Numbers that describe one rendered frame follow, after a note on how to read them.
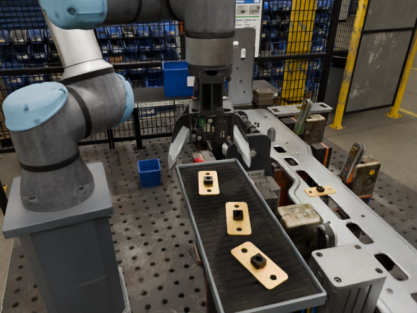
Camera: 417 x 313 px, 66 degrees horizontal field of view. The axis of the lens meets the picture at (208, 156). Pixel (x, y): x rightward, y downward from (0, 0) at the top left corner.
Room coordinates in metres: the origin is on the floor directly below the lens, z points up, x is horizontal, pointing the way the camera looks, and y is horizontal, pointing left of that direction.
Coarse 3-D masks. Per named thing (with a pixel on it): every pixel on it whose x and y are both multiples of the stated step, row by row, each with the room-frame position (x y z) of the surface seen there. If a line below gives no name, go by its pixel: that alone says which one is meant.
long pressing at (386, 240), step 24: (264, 120) 1.25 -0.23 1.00; (288, 144) 1.03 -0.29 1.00; (288, 168) 0.86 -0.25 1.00; (312, 168) 0.86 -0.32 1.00; (288, 192) 0.73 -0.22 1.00; (336, 192) 0.73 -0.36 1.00; (336, 216) 0.63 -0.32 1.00; (360, 216) 0.63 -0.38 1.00; (384, 240) 0.55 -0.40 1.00; (408, 264) 0.48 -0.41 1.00; (384, 288) 0.42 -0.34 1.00; (408, 288) 0.42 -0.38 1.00; (384, 312) 0.36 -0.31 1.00; (408, 312) 0.37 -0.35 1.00
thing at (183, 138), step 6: (180, 132) 0.52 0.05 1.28; (186, 132) 0.51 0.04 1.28; (180, 138) 0.52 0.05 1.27; (186, 138) 0.50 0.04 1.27; (174, 144) 0.52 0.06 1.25; (180, 144) 0.50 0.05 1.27; (174, 150) 0.51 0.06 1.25; (180, 150) 0.49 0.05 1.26; (168, 156) 0.52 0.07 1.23; (174, 156) 0.48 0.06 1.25; (168, 162) 0.52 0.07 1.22; (174, 162) 0.52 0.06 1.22
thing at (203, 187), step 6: (204, 174) 0.57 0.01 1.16; (210, 174) 0.57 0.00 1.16; (216, 174) 0.57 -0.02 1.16; (204, 180) 0.53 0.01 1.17; (210, 180) 0.53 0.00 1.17; (216, 180) 0.54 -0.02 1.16; (204, 186) 0.52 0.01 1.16; (210, 186) 0.52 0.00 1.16; (216, 186) 0.52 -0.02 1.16; (204, 192) 0.50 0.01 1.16; (210, 192) 0.50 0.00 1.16; (216, 192) 0.50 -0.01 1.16
